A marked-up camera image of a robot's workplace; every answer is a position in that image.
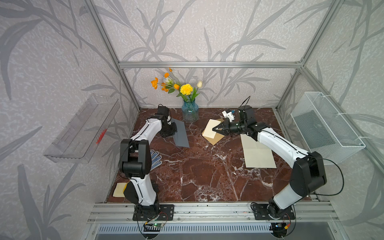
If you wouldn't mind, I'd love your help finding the cream letter paper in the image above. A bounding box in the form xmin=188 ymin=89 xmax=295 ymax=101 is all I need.
xmin=203 ymin=119 xmax=221 ymax=139

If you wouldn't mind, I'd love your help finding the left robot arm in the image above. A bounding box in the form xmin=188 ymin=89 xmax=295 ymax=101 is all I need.
xmin=119 ymin=105 xmax=177 ymax=215

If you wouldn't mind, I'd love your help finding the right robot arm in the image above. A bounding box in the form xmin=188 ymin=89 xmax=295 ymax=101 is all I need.
xmin=212 ymin=105 xmax=327 ymax=219

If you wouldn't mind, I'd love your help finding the blue glass vase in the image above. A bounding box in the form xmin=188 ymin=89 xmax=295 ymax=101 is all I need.
xmin=182 ymin=100 xmax=199 ymax=123

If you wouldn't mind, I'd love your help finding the blue dotted work glove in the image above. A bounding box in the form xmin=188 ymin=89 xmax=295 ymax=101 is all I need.
xmin=150 ymin=150 xmax=162 ymax=171

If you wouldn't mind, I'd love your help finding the cream paper sheet right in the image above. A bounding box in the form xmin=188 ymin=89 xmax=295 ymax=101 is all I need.
xmin=241 ymin=134 xmax=277 ymax=169

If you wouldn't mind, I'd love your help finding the yellow orange flower bouquet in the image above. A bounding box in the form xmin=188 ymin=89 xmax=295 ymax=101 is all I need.
xmin=151 ymin=68 xmax=203 ymax=103

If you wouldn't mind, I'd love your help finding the red marker pen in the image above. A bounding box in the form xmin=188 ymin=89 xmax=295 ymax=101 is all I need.
xmin=96 ymin=129 xmax=107 ymax=145

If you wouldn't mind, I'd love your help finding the left green circuit board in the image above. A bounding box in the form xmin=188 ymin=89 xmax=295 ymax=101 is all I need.
xmin=143 ymin=222 xmax=167 ymax=233

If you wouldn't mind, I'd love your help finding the right circuit board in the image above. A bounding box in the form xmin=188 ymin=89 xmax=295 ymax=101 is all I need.
xmin=270 ymin=223 xmax=292 ymax=239

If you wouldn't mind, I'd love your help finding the white wire mesh basket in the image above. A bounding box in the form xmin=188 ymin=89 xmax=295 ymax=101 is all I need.
xmin=291 ymin=92 xmax=366 ymax=164

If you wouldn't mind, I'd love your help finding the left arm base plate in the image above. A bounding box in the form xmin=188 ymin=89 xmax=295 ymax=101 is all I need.
xmin=133 ymin=204 xmax=175 ymax=221

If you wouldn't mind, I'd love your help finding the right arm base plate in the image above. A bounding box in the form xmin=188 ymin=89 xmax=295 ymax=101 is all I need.
xmin=250 ymin=202 xmax=296 ymax=221

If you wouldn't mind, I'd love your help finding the clear plastic wall tray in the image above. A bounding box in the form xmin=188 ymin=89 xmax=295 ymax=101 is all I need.
xmin=43 ymin=94 xmax=120 ymax=164

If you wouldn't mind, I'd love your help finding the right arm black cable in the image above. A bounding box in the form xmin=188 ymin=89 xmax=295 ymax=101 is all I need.
xmin=311 ymin=157 xmax=345 ymax=197

